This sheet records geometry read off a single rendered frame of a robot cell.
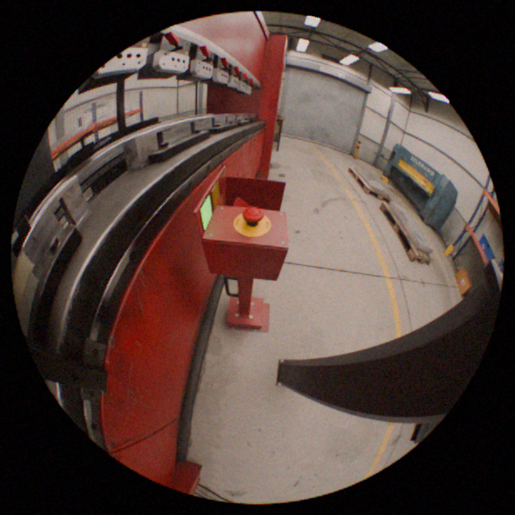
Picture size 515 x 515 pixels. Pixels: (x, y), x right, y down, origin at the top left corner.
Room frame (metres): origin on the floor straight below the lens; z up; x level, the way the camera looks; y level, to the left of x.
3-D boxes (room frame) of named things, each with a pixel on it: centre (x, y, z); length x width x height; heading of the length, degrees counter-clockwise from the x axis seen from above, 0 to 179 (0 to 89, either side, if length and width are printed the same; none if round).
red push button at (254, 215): (0.23, 0.02, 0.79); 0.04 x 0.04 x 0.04
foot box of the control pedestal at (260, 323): (0.28, 0.00, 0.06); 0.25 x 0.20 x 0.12; 92
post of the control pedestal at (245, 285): (0.28, 0.03, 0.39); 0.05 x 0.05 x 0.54; 2
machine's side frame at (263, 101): (2.17, 0.43, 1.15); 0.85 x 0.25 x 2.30; 87
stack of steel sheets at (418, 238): (1.66, -2.47, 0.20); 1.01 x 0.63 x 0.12; 3
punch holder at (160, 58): (0.46, 0.34, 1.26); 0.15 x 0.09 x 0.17; 177
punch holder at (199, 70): (0.66, 0.33, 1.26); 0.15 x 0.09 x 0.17; 177
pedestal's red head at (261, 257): (0.28, 0.03, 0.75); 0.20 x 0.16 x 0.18; 2
